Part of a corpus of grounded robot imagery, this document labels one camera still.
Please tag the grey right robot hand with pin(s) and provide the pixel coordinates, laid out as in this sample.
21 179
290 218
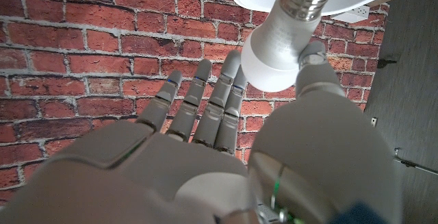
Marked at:
171 169

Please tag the white light bulb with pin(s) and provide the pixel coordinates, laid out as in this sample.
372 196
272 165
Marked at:
273 46

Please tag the red brick printed backdrop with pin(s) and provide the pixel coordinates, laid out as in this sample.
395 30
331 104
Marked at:
85 46

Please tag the white power outlet box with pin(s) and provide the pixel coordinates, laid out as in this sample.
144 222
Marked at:
354 13

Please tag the dark grey door panel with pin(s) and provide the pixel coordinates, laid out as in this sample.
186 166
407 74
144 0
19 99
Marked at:
410 80

